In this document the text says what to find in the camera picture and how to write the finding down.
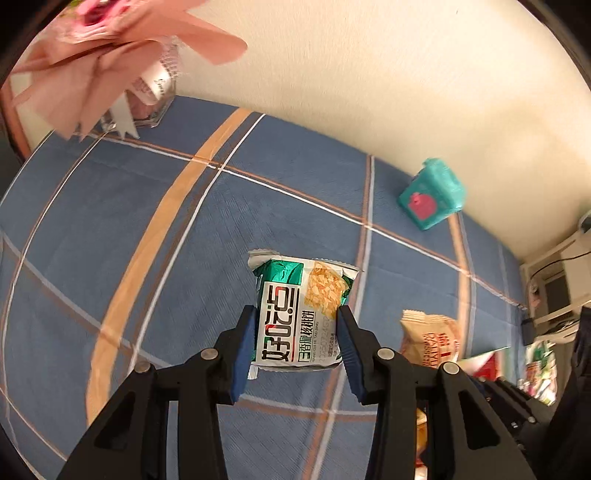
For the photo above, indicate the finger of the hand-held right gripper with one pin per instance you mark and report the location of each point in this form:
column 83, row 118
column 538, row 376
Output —
column 505, row 399

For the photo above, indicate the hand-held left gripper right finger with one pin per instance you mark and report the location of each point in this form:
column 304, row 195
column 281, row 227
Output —
column 349, row 360

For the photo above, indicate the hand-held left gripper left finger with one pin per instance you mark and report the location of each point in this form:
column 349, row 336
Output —
column 244, row 360

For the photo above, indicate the green cracker packet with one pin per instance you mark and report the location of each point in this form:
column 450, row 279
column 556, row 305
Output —
column 295, row 314

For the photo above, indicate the red patterned packet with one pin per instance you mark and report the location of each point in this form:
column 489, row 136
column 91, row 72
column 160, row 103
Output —
column 485, row 368

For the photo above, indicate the white green biscuit packet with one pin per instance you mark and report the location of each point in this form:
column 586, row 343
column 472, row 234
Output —
column 538, row 369

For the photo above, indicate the black power adapter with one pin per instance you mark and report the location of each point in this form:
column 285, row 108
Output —
column 527, row 331

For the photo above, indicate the orange bread packet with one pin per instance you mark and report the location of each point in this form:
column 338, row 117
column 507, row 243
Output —
column 429, row 339

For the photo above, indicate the small white shelf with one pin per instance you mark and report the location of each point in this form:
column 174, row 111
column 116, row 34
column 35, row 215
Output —
column 579, row 240

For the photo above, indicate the teal toy box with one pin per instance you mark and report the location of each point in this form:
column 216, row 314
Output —
column 429, row 194

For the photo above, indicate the blue plaid tablecloth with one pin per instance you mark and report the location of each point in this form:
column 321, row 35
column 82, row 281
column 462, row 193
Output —
column 115, row 207

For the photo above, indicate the clear glass vase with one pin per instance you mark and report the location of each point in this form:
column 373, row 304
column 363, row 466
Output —
column 154, row 110

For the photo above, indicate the pink flower bouquet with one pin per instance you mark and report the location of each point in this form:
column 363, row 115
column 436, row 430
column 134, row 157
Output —
column 92, row 60

